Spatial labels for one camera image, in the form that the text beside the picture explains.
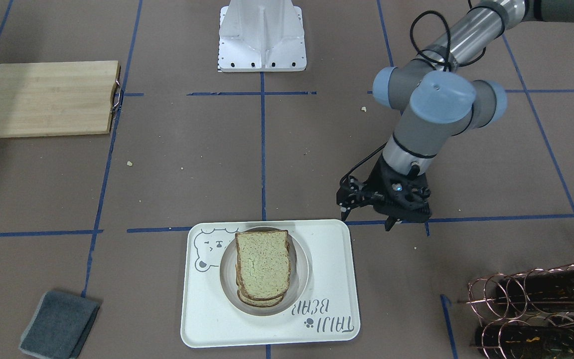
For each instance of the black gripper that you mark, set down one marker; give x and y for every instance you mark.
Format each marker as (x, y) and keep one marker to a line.
(377, 191)

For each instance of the white round plate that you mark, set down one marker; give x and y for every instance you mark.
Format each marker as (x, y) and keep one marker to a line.
(298, 279)

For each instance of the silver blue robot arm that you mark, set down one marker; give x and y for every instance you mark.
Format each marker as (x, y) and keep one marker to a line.
(435, 104)

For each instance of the white bear tray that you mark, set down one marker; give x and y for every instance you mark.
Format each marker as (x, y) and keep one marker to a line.
(328, 309)

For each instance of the dark wine bottle lower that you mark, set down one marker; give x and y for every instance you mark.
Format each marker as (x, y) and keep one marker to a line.
(537, 337)

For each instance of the dark wine bottle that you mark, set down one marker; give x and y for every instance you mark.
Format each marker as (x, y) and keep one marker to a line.
(545, 291)
(537, 337)

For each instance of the dark wine bottle upper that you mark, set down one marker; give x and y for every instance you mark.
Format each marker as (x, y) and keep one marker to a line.
(545, 291)

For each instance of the grey folded cloth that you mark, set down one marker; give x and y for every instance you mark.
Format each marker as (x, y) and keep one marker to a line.
(59, 327)

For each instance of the wooden cutting board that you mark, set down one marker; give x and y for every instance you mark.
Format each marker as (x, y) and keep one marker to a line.
(58, 99)

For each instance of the copper wire bottle rack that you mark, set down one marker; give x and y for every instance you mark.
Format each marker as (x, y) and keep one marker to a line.
(481, 298)

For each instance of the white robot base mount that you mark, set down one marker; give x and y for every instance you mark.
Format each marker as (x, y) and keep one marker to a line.
(261, 35)

